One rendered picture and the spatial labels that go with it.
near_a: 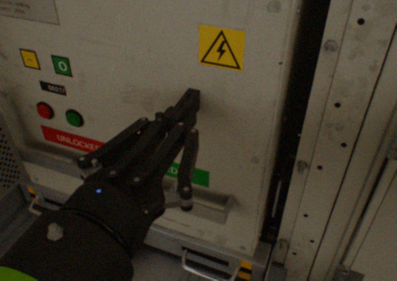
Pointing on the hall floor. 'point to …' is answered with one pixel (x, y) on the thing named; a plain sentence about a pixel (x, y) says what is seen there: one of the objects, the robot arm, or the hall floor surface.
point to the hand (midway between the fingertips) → (184, 112)
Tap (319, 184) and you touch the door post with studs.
